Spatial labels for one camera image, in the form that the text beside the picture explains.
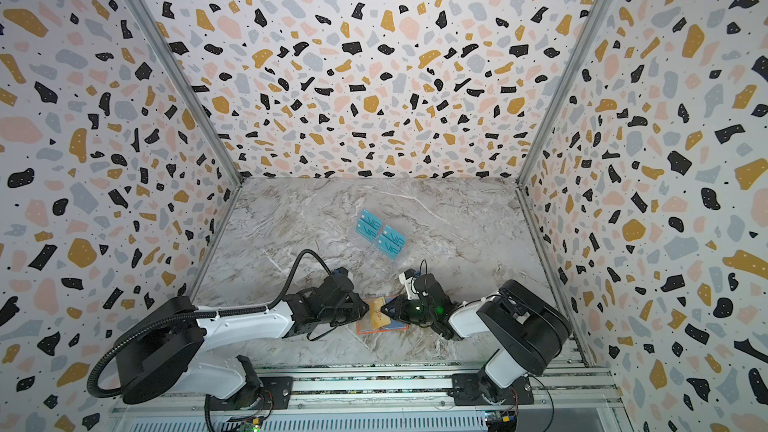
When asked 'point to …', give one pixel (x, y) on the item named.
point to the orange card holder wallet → (365, 325)
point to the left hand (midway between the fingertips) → (376, 305)
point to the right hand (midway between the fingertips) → (381, 307)
